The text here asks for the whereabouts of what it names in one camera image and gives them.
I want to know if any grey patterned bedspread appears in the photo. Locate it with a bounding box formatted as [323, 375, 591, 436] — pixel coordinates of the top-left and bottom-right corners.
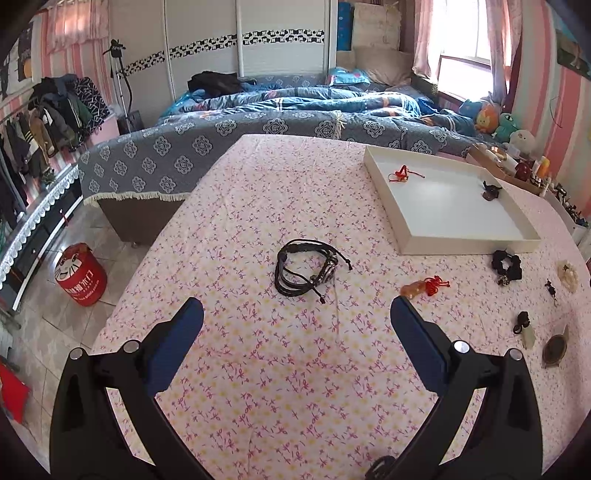
[78, 108, 476, 204]

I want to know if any black hair scrunchie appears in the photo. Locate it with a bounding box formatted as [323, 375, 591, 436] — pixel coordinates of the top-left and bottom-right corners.
[491, 249, 523, 287]

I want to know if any cabinet with lace cover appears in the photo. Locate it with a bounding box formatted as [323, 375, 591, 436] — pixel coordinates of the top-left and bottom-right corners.
[0, 164, 85, 324]

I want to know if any pink floral tablecloth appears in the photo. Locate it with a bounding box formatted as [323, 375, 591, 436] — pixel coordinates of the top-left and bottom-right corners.
[90, 134, 591, 480]

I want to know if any orange plush toy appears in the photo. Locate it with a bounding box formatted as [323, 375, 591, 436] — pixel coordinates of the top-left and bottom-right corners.
[475, 104, 502, 136]

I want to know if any green plush toy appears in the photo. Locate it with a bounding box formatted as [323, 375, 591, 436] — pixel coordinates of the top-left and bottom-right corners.
[493, 112, 522, 141]

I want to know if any beige patterned pillow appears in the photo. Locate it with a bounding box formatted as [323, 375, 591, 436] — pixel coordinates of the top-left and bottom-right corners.
[352, 2, 402, 51]

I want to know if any black and white wall poster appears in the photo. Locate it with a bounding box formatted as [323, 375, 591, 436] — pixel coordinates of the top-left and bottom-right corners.
[0, 18, 35, 100]

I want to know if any red string bracelet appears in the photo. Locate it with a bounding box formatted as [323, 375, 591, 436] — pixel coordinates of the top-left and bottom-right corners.
[388, 165, 426, 182]

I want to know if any black leather cord bracelet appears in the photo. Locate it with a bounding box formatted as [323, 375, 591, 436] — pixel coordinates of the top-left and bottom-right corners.
[274, 239, 353, 304]

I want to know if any pink curtain valance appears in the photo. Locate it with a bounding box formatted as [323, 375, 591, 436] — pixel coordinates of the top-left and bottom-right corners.
[46, 0, 112, 51]

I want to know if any white shallow tray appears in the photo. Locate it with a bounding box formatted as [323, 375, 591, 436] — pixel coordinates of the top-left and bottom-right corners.
[363, 146, 542, 256]

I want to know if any cardboard box of cosmetics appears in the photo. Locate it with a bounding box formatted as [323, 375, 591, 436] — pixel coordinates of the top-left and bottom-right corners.
[465, 143, 548, 197]

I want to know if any cream hair tie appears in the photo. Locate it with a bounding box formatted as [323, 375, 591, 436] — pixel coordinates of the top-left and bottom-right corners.
[558, 261, 580, 292]

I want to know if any orange pendant with red knot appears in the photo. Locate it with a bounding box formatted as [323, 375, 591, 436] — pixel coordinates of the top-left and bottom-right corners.
[400, 275, 452, 299]

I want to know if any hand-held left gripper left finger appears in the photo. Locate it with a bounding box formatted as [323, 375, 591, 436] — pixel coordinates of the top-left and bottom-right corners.
[48, 296, 213, 480]

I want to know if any red bag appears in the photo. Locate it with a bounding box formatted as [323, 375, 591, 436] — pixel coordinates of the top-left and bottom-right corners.
[0, 362, 32, 425]

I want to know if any blue pillow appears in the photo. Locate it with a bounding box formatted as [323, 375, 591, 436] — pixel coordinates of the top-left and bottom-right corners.
[325, 67, 372, 88]

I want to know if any white shelf with small bottles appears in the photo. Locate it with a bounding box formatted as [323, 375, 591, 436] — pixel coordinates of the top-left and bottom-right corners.
[540, 182, 591, 245]

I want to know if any blue quilt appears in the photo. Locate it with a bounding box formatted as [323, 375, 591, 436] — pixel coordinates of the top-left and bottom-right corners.
[157, 85, 476, 134]

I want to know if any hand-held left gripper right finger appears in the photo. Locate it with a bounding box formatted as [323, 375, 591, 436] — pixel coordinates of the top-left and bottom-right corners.
[390, 295, 543, 480]

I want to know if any white wardrobe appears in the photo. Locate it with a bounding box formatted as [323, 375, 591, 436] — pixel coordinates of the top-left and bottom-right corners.
[108, 0, 338, 121]

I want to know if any jade pendant with black cord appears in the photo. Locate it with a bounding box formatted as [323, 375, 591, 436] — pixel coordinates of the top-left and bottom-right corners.
[512, 311, 537, 347]

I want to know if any clothes rack with clothes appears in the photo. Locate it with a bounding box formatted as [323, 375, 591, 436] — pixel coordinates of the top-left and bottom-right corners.
[0, 74, 112, 232]

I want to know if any colourful wall picture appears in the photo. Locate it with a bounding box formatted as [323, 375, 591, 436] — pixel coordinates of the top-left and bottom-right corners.
[551, 14, 591, 79]

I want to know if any blue wall hanging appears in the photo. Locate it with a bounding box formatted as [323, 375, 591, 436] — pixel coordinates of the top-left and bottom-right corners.
[337, 0, 356, 51]

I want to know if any plain beige pillow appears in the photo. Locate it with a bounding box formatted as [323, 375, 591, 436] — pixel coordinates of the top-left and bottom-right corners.
[353, 46, 414, 86]

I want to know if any garment steamer stand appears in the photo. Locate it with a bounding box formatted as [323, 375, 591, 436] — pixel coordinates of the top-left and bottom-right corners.
[102, 39, 144, 136]

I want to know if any window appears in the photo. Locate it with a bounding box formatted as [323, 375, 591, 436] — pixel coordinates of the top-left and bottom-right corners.
[436, 0, 495, 95]

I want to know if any pink curtain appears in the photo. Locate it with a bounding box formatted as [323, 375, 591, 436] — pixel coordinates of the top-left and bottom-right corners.
[411, 0, 446, 84]
[485, 0, 525, 107]

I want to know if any white plush toy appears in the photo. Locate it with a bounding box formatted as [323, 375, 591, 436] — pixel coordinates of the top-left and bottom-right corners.
[508, 129, 537, 155]

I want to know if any wrist watch with beige strap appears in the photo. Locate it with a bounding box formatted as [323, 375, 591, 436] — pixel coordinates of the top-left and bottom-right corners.
[541, 324, 570, 368]

